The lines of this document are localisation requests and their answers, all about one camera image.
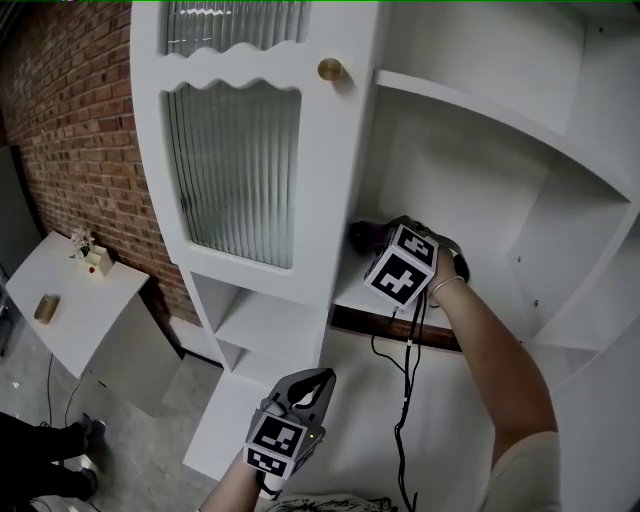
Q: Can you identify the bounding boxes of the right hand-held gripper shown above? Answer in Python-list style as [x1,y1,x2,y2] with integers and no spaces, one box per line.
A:
[363,215,440,307]

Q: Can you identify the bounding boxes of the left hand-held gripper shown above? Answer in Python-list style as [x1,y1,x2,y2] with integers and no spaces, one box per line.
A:
[243,368,338,481]

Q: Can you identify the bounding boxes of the purple grey cleaning cloth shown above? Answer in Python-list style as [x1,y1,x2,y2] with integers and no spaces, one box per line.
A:
[349,219,391,251]

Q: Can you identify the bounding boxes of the white desk with hutch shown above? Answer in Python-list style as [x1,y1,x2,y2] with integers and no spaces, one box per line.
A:
[128,0,640,387]

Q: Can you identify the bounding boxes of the person's right forearm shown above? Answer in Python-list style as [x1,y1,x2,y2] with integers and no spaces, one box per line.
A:
[427,279,559,454]

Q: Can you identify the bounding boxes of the person's left forearm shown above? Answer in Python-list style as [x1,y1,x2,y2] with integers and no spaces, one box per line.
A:
[199,459,282,512]

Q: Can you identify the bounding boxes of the white table top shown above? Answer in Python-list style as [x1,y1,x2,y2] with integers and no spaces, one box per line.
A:
[182,319,640,512]

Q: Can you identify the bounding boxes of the person's right hand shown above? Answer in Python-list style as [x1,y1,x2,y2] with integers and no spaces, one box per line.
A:
[430,247,460,287]

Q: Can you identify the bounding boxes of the white ribbed glass cabinet door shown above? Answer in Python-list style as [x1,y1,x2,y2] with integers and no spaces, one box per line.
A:
[129,0,382,307]

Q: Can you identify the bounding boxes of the gold round door knob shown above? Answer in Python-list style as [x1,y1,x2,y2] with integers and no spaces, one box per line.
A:
[317,57,346,83]

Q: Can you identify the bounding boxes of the small white side table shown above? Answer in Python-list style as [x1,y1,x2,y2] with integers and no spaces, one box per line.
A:
[4,229,184,417]

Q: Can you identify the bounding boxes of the white box with flowers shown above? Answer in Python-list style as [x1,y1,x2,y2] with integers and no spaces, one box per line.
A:
[68,227,116,278]

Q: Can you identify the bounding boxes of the tan sponge block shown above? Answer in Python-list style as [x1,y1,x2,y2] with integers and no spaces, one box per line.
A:
[33,293,62,326]

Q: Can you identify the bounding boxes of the thin metal bracelet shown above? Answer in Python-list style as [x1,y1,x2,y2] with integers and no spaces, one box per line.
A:
[428,273,467,297]

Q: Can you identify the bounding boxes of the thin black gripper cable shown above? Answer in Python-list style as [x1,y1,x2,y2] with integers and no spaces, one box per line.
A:
[371,308,417,377]

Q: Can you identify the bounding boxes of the thick black gripper cable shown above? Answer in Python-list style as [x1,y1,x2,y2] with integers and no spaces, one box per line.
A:
[393,293,427,512]

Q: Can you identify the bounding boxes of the floor cables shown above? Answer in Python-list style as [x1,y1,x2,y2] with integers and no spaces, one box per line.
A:
[46,352,89,429]

